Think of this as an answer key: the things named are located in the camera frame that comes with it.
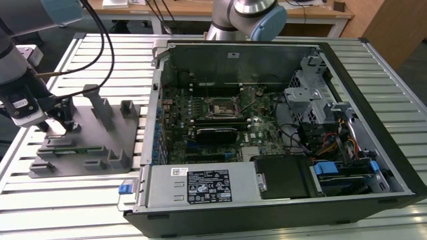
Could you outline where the grey power supply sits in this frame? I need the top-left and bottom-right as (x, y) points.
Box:
(143, 161), (264, 210)

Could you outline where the green motherboard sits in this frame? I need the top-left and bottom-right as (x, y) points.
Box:
(159, 83), (303, 166)

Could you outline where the black camera cable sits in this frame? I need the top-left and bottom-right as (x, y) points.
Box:
(52, 0), (116, 99)

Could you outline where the red yellow wire bundle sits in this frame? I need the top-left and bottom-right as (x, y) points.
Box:
(311, 119), (363, 162)

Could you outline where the silver CPU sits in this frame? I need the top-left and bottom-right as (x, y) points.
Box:
(45, 119), (69, 138)

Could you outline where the silver metal support bar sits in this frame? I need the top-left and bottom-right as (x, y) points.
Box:
(329, 102), (377, 163)

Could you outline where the wooden desk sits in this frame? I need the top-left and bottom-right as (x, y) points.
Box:
(81, 0), (355, 38)

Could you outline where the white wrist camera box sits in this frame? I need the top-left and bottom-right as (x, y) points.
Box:
(5, 92), (48, 129)

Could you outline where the black RAM slot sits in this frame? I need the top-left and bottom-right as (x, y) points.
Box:
(189, 83), (243, 90)
(189, 88), (243, 97)
(192, 118), (251, 125)
(193, 123), (251, 130)

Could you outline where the grey parts rack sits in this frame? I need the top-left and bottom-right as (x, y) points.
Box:
(28, 84), (143, 179)

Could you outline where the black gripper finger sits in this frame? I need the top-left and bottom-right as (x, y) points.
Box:
(35, 119), (51, 134)
(48, 96), (76, 133)

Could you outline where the small silver heatsink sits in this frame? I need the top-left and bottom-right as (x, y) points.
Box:
(241, 146), (261, 161)

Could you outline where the black open PC case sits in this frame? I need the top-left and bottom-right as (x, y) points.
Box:
(116, 38), (427, 239)

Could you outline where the blue disk carrier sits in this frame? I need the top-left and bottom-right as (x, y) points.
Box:
(312, 161), (340, 177)

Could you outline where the black plastic shroud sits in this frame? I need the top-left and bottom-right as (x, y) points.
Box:
(248, 154), (323, 200)

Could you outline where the silver metal drive cage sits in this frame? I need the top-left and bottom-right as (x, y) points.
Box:
(281, 55), (351, 126)

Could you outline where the small black graphics card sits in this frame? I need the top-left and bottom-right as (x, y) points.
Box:
(195, 127), (240, 145)

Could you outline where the black office chair base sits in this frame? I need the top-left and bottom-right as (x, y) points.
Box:
(111, 19), (151, 35)

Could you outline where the metal socket cover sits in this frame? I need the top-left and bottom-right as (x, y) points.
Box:
(235, 87), (257, 111)

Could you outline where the CPU socket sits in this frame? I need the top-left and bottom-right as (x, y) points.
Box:
(207, 96), (241, 118)

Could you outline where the green RAM stick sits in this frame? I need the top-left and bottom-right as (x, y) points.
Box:
(55, 147), (103, 154)

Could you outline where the silver disk bay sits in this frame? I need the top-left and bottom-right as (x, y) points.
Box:
(308, 159), (393, 198)

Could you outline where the black wire bundle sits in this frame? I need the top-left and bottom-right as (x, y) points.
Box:
(275, 96), (324, 157)

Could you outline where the wooden cabinet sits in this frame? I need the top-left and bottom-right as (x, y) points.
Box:
(361, 0), (427, 70)

